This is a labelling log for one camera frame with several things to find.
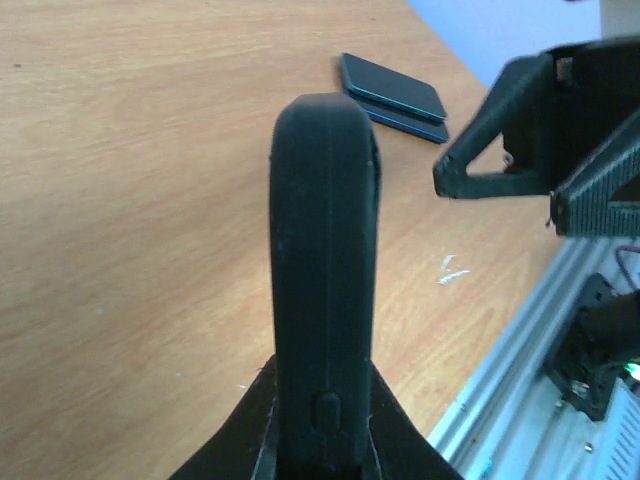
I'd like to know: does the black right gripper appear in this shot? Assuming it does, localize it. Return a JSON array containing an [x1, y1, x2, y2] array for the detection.
[[432, 34, 640, 239]]

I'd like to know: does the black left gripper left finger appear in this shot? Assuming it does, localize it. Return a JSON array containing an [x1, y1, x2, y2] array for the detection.
[[171, 356, 276, 480]]

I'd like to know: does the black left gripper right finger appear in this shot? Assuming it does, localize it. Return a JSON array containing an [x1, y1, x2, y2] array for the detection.
[[362, 364, 462, 480]]

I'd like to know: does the dark smartphone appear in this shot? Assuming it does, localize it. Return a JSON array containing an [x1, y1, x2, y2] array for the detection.
[[353, 97, 449, 144], [340, 53, 447, 122]]

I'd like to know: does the black silicone phone case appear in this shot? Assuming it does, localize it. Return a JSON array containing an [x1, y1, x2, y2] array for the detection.
[[269, 93, 381, 479]]

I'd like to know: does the aluminium front rail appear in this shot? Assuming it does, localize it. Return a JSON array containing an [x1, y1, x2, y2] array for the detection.
[[429, 238, 639, 479]]

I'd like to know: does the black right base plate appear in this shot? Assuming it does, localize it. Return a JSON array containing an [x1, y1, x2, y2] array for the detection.
[[545, 273, 639, 421]]

